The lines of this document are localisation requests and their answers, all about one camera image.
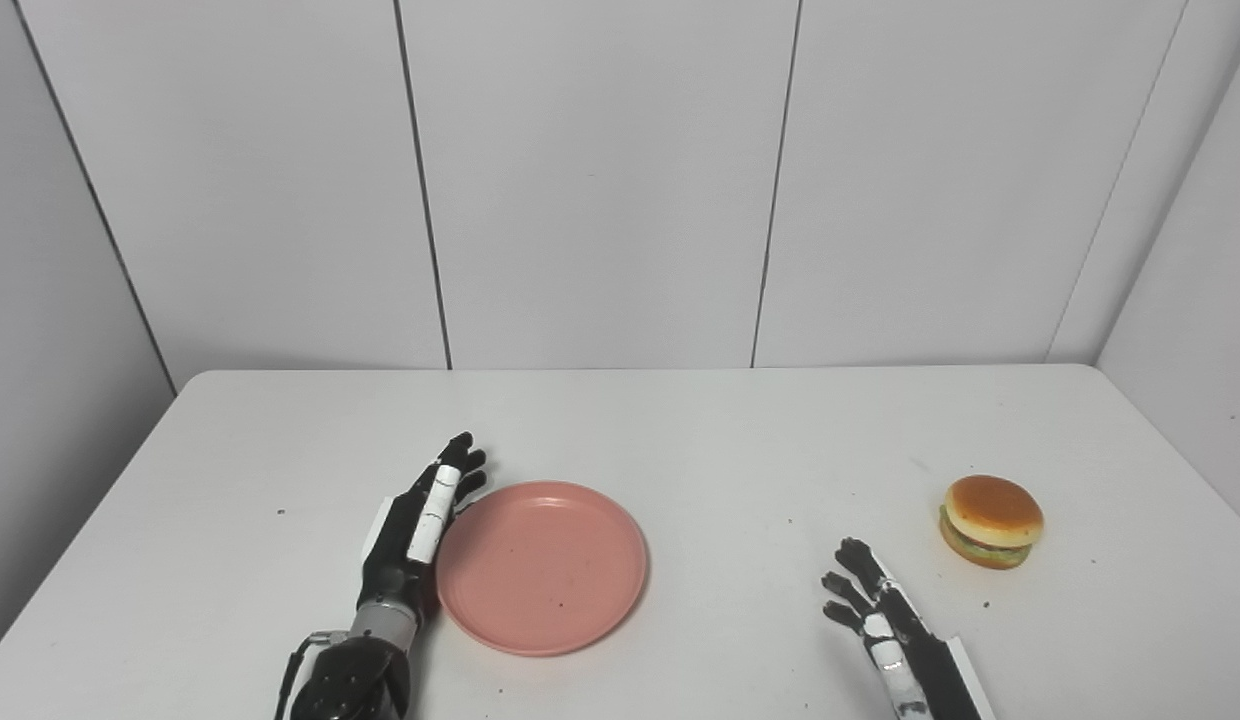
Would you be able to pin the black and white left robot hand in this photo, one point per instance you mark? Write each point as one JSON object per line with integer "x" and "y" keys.
{"x": 400, "y": 545}

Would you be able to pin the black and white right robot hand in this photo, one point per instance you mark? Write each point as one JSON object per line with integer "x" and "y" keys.
{"x": 925, "y": 670}

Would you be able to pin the pink round plate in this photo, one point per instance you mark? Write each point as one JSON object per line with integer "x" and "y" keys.
{"x": 545, "y": 570}

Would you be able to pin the toy hamburger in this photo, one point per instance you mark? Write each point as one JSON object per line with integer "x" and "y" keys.
{"x": 992, "y": 515}

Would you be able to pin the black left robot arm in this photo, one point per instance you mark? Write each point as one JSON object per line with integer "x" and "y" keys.
{"x": 360, "y": 675}

